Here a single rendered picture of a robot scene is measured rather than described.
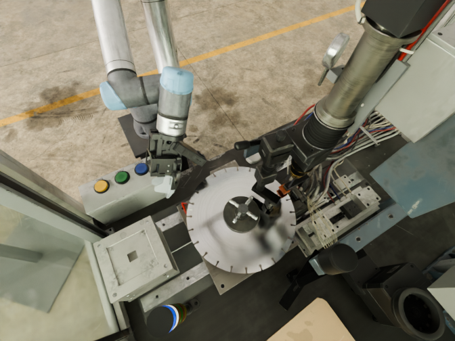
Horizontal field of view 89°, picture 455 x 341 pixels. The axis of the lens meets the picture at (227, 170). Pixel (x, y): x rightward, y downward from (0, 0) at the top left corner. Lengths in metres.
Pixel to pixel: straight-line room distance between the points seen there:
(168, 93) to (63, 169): 1.71
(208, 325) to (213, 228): 0.33
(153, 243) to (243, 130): 1.50
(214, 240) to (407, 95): 0.54
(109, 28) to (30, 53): 2.66
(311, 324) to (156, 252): 0.54
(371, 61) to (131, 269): 0.73
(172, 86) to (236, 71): 2.07
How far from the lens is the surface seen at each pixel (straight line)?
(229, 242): 0.70
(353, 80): 0.41
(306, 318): 0.93
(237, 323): 0.89
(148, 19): 0.93
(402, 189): 0.53
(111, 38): 0.75
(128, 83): 0.68
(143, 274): 0.76
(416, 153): 0.48
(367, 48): 0.39
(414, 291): 0.85
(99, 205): 0.87
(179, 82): 0.57
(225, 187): 0.75
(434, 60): 0.41
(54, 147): 2.37
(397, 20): 0.36
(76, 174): 2.13
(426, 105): 0.43
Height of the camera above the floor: 1.63
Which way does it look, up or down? 62 degrees down
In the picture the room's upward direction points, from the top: 5 degrees clockwise
